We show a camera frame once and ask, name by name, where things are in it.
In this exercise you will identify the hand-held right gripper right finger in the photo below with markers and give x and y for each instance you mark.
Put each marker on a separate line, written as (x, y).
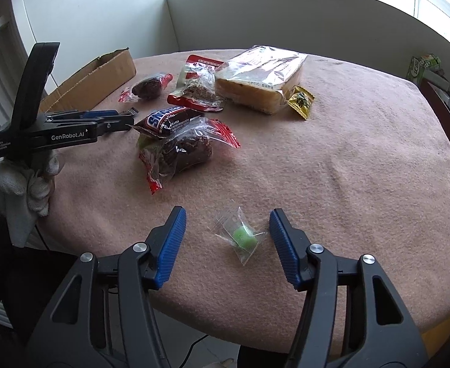
(284, 245)

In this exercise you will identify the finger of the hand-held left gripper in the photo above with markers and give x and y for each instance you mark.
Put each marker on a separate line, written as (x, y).
(112, 126)
(98, 114)

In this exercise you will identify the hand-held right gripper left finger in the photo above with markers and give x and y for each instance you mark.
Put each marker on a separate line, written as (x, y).
(171, 245)

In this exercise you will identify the green candy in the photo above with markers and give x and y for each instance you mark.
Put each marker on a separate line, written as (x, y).
(243, 237)

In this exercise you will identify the cardboard box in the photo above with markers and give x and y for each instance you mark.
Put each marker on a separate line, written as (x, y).
(106, 73)

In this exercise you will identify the blue red snack packet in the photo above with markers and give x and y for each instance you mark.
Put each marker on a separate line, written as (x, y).
(163, 119)

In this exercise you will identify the small clear date packet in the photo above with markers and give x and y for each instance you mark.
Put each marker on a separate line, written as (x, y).
(146, 86)

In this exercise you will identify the large clear date packet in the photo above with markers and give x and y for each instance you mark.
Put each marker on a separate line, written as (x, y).
(186, 149)

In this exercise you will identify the red meat snack packet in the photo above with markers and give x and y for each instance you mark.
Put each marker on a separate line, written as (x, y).
(194, 92)

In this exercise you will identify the yellow snack packet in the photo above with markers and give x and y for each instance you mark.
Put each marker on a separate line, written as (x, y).
(301, 101)

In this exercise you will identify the bagged sliced bread loaf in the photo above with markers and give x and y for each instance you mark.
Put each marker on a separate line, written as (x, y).
(255, 84)

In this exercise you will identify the person's left forearm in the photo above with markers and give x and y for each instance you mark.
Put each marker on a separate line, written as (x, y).
(2, 276)

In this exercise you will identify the person's left hand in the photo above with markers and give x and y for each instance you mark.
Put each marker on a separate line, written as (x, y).
(18, 188)

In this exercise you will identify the pink table blanket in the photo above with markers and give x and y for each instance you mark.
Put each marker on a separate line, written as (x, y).
(343, 180)

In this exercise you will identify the white cabinet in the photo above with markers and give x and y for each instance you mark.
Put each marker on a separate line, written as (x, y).
(94, 15)

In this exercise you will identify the green carton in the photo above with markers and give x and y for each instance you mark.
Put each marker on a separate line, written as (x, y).
(420, 67)

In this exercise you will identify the white box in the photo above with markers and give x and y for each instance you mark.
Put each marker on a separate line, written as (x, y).
(437, 80)

